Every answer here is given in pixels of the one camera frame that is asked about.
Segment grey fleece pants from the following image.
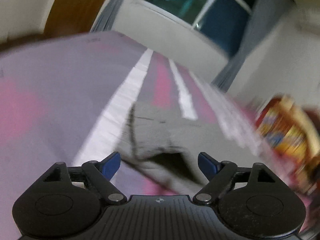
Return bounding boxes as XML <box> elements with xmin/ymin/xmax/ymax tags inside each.
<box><xmin>116</xmin><ymin>103</ymin><xmax>256</xmax><ymax>196</ymax></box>

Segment pink grey striped bedsheet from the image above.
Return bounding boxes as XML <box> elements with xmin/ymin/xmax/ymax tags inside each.
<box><xmin>1</xmin><ymin>31</ymin><xmax>271</xmax><ymax>239</ymax></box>

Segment colourful folded blanket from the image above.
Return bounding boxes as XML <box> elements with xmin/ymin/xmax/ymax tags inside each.
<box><xmin>255</xmin><ymin>95</ymin><xmax>319</xmax><ymax>194</ymax></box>

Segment grey left curtain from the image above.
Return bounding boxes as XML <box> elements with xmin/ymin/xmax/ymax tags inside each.
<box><xmin>90</xmin><ymin>0</ymin><xmax>124</xmax><ymax>33</ymax></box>

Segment grey curtain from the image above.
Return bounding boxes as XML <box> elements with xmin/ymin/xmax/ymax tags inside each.
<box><xmin>212</xmin><ymin>0</ymin><xmax>293</xmax><ymax>92</ymax></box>
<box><xmin>90</xmin><ymin>0</ymin><xmax>124</xmax><ymax>33</ymax></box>

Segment dark glass window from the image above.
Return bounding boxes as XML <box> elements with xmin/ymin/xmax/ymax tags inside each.
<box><xmin>143</xmin><ymin>0</ymin><xmax>256</xmax><ymax>57</ymax></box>

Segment brown wooden door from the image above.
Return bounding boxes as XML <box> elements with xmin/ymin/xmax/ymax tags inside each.
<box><xmin>44</xmin><ymin>0</ymin><xmax>105</xmax><ymax>38</ymax></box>

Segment grey right curtain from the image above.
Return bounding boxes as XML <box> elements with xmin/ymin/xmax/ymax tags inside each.
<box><xmin>212</xmin><ymin>0</ymin><xmax>293</xmax><ymax>92</ymax></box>

